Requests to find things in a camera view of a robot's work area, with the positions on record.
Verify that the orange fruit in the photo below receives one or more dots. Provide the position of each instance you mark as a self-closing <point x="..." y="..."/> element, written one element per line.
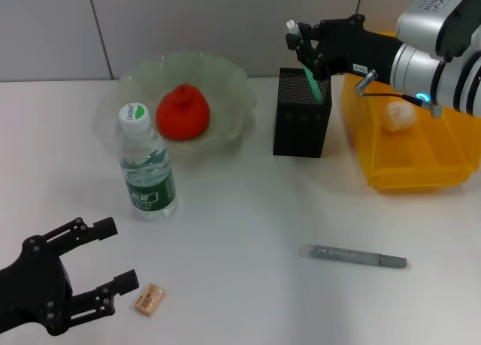
<point x="182" y="114"/>

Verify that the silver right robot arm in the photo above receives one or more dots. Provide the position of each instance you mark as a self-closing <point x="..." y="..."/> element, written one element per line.
<point x="417" y="70"/>

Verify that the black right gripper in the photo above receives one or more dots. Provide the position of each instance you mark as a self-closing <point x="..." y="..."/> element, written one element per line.
<point x="349" y="48"/>

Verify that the black mesh pen holder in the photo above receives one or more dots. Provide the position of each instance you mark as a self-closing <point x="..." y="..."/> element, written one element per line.
<point x="300" y="127"/>

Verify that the tan eraser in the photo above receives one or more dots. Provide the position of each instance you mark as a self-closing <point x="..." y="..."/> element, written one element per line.
<point x="149" y="299"/>

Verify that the green glass fruit plate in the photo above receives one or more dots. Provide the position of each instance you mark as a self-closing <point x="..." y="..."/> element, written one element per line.
<point x="225" y="97"/>

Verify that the yellow plastic bin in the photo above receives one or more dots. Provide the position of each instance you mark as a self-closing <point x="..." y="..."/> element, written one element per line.
<point x="413" y="157"/>

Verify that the clear green-label water bottle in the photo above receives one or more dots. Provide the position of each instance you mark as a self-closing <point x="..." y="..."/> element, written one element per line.
<point x="148" y="172"/>

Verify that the green pen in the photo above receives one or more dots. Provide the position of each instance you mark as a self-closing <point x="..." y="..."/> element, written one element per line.
<point x="317" y="91"/>

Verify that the grey marker pen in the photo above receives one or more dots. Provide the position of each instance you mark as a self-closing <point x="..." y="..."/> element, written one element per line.
<point x="349" y="255"/>

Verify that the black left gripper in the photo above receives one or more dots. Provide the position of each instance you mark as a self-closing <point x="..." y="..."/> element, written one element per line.
<point x="34" y="285"/>

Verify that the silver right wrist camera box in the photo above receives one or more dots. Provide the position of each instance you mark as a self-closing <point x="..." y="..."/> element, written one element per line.
<point x="424" y="22"/>

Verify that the white paper ball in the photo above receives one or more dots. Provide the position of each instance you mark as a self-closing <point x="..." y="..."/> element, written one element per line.
<point x="399" y="116"/>

